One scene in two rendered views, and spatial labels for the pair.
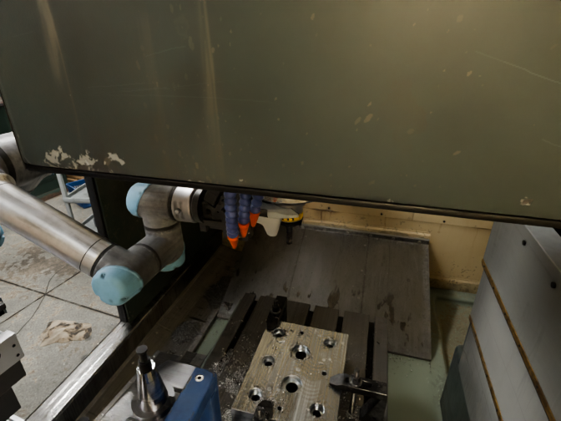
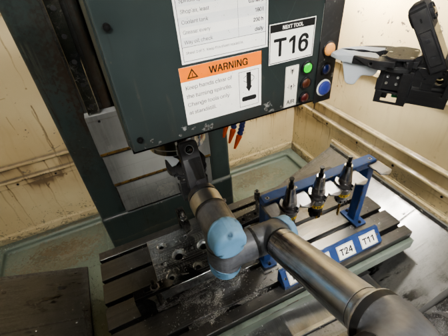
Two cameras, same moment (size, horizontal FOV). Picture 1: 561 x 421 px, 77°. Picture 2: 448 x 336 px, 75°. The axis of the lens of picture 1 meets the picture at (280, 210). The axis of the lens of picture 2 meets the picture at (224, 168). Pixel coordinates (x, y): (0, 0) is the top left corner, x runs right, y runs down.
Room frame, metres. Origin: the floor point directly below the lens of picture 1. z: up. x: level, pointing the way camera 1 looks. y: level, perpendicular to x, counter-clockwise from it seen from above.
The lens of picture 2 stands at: (0.90, 0.60, 1.90)
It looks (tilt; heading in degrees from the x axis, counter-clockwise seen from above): 38 degrees down; 234
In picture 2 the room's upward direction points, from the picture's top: 5 degrees counter-clockwise
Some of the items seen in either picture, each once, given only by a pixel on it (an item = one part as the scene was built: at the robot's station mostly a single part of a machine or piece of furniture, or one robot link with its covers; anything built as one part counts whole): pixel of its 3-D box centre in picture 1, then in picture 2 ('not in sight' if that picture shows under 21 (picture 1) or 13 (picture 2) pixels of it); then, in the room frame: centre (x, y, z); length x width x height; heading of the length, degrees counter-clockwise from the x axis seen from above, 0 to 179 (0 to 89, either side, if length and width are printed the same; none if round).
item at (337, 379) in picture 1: (356, 393); (184, 223); (0.56, -0.18, 0.97); 0.13 x 0.03 x 0.15; 75
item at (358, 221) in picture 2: not in sight; (359, 193); (-0.02, 0.24, 1.05); 0.10 x 0.05 x 0.30; 75
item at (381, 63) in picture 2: not in sight; (379, 61); (0.37, 0.36, 1.71); 0.09 x 0.05 x 0.02; 105
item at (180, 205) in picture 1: (190, 205); (208, 203); (0.65, 0.18, 1.42); 0.08 x 0.05 x 0.08; 165
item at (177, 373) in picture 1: (173, 374); (275, 211); (0.41, 0.18, 1.21); 0.07 x 0.05 x 0.01; 75
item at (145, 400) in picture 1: (149, 382); (290, 195); (0.36, 0.19, 1.26); 0.04 x 0.04 x 0.07
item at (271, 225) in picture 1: (272, 221); not in sight; (0.57, 0.01, 1.42); 0.09 x 0.03 x 0.06; 61
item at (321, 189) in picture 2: not in sight; (319, 183); (0.26, 0.22, 1.26); 0.04 x 0.04 x 0.07
